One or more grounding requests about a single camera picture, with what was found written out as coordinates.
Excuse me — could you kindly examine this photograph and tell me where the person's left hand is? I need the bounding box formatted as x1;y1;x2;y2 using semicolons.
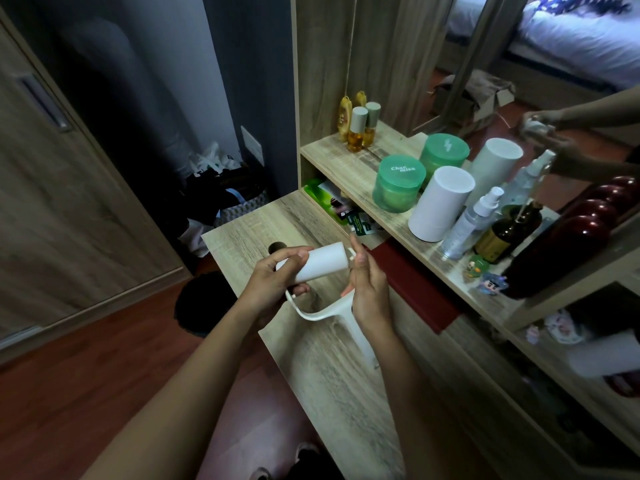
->
240;247;314;332

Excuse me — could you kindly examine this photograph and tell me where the person's right hand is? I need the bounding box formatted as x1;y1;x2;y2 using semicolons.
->
341;234;396;332

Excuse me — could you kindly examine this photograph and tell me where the white lint roller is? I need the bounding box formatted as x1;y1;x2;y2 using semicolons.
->
275;242;379;369

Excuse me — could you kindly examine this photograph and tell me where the person's right forearm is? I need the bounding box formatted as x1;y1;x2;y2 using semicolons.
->
367;322;498;480

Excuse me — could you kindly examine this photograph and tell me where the person's left forearm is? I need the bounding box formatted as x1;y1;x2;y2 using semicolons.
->
82;300;281;480

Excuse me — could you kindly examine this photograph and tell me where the light green flat box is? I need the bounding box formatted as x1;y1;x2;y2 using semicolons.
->
303;178;352;226

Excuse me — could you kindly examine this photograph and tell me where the dark red flat box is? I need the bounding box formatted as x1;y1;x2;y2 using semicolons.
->
369;239;462;335

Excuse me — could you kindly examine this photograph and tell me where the woven storage basket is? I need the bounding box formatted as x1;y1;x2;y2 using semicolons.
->
214;189;271;228

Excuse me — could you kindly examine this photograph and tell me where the dark green small box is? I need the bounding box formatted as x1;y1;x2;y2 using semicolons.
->
345;210;377;237

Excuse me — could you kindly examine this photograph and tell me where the wooden vanity desk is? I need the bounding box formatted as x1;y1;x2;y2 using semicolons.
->
202;120;640;480

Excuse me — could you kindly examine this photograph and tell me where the white crumpled cloth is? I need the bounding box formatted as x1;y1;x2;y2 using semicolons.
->
177;219;217;259

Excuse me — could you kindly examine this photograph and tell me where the black round stool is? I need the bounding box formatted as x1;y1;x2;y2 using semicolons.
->
173;271;239;339

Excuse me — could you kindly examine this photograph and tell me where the green round jar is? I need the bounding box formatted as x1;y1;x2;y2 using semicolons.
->
372;155;427;214

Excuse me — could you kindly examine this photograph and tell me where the white cylinder container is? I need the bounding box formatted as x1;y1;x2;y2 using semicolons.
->
408;166;476;243

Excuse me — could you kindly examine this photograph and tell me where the white plastic bag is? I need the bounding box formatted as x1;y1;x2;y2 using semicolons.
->
189;142;242;176

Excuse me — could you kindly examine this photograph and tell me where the green small figurine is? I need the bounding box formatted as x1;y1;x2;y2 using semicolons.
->
462;255;490;282

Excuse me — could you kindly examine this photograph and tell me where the amber bottle white cap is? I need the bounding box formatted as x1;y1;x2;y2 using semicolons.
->
347;107;370;154

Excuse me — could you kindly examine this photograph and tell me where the clear spray bottle white cap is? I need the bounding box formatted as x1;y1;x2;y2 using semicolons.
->
440;187;505;261

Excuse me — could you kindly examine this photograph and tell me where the blue small figurine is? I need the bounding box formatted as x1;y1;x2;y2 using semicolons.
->
477;273;509;296

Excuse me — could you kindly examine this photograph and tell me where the yellow small bottle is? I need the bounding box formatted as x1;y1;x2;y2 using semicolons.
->
337;96;354;142

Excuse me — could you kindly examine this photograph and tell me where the dark brown dropper bottle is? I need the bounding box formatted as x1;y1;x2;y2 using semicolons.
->
474;202;544;265

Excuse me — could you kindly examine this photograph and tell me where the person's shoe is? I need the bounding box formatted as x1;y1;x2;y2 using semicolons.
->
249;441;347;480

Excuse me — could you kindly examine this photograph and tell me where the white patterned small pouch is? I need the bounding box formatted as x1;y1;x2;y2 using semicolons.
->
544;310;584;345

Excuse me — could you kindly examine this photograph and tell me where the dark red glossy bottle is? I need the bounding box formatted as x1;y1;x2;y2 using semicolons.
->
501;176;640;301

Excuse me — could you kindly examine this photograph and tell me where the wooden wardrobe door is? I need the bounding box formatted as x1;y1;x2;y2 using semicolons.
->
0;5;193;368

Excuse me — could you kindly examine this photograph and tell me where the white paper roll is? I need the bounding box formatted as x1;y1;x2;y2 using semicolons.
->
566;329;640;380

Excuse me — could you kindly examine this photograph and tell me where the white wall outlet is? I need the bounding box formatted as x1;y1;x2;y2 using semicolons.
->
240;126;265;167

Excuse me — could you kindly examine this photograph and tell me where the metal wardrobe door handle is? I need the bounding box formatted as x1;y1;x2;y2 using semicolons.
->
16;74;72;134

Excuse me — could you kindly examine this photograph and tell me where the wall mirror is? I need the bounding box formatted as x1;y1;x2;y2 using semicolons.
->
350;0;640;215

